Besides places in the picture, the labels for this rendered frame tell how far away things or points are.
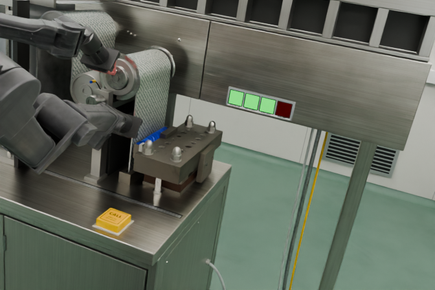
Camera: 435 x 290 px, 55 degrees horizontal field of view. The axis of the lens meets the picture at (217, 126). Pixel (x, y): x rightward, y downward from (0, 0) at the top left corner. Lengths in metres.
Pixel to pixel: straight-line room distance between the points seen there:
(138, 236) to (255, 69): 0.71
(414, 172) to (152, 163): 3.05
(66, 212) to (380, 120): 1.03
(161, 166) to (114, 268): 0.32
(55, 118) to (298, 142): 3.39
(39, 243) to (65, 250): 0.09
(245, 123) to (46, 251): 2.96
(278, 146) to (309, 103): 2.59
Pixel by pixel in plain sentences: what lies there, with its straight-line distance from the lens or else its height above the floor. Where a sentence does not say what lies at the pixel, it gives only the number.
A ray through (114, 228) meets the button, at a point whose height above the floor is 0.91.
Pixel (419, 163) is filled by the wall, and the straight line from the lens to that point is 4.05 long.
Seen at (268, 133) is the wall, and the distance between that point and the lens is 4.06.
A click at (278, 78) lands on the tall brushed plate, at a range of 1.51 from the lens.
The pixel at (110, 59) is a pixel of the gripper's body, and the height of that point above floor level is 1.33.
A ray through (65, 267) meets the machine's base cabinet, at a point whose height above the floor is 0.72.
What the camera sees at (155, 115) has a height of 1.10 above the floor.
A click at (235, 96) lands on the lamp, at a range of 1.55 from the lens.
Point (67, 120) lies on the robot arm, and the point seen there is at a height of 1.32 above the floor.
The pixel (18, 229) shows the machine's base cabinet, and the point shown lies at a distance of 1.44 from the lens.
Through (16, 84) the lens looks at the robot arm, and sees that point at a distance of 0.40.
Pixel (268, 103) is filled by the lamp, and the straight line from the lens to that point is 1.53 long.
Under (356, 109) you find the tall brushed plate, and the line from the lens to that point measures 1.50.
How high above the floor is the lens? 1.59
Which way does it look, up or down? 19 degrees down
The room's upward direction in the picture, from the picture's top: 9 degrees clockwise
